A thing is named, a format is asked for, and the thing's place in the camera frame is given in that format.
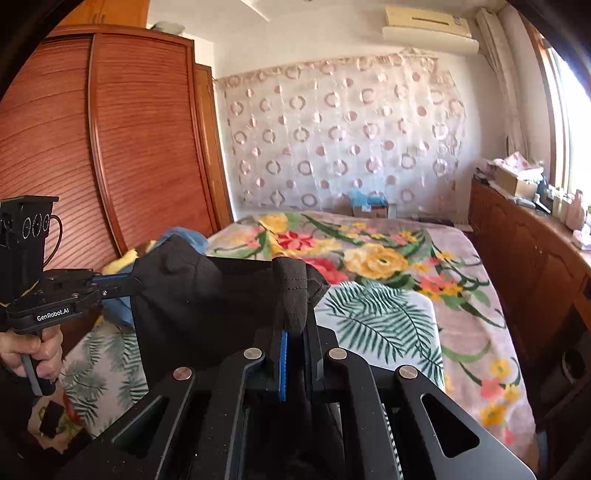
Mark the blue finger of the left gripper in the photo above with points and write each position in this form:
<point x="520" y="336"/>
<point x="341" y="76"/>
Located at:
<point x="116" y="290"/>
<point x="111" y="278"/>

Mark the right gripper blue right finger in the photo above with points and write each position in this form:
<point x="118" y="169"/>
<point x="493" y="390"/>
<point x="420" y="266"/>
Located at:
<point x="314" y="356"/>

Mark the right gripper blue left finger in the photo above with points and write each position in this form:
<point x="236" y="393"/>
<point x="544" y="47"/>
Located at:
<point x="282" y="364"/>

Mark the black pants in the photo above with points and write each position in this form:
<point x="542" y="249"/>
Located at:
<point x="199" y="310"/>

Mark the person's left hand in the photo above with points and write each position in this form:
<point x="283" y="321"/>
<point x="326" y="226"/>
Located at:
<point x="46" y="349"/>

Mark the yellow pillow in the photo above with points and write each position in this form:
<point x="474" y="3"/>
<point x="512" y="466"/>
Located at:
<point x="127" y="260"/>

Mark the folded blue jeans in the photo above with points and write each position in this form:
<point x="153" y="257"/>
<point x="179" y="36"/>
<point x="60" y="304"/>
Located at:
<point x="157" y="258"/>

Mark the palm leaf print bedsheet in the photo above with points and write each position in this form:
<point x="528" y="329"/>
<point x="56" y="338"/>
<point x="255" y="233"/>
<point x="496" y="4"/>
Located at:
<point x="102" y="376"/>

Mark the wooden slatted wardrobe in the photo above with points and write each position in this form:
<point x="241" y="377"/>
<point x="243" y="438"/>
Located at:
<point x="119" y="125"/>

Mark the box with blue cloth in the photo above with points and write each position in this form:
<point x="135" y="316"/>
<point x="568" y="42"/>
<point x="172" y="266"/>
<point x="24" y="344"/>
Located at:
<point x="368" y="205"/>

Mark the floral pink blanket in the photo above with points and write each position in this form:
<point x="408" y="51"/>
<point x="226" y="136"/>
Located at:
<point x="439" y="262"/>

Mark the sheer circle pattern curtain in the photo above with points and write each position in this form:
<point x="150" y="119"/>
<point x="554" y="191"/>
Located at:
<point x="313" y="135"/>

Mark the wooden side cabinet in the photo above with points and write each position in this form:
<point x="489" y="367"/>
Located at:
<point x="538" y="275"/>

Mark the clutter on cabinet top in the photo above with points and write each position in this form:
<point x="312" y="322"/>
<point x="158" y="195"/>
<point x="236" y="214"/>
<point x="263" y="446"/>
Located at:
<point x="523" y="182"/>

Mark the window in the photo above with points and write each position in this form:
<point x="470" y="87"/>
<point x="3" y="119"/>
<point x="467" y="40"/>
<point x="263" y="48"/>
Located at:
<point x="571" y="120"/>

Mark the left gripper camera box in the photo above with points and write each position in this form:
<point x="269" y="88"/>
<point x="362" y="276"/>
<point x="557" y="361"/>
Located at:
<point x="25" y="223"/>

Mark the wall air conditioner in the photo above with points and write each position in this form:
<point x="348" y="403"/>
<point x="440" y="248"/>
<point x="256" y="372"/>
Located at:
<point x="429" y="30"/>

